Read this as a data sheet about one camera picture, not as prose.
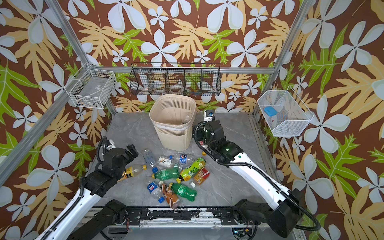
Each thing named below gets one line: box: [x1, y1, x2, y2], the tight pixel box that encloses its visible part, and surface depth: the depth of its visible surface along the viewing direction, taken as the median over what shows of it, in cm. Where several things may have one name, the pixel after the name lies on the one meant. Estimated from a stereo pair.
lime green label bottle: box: [176, 157, 207, 184], surface depth 86 cm
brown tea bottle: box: [158, 180, 181, 209], surface depth 78 cm
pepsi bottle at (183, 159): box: [173, 153, 196, 165], surface depth 92 cm
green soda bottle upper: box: [151, 166, 181, 181], surface depth 86 cm
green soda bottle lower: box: [168, 182, 198, 202], surface depth 80 cm
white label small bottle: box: [157, 156, 174, 167], surface depth 90 cm
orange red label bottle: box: [194, 167, 210, 185], surface depth 85 cm
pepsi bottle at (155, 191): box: [145, 180, 166, 204], surface depth 80 cm
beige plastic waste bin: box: [149, 94, 197, 152], surface depth 95 cm
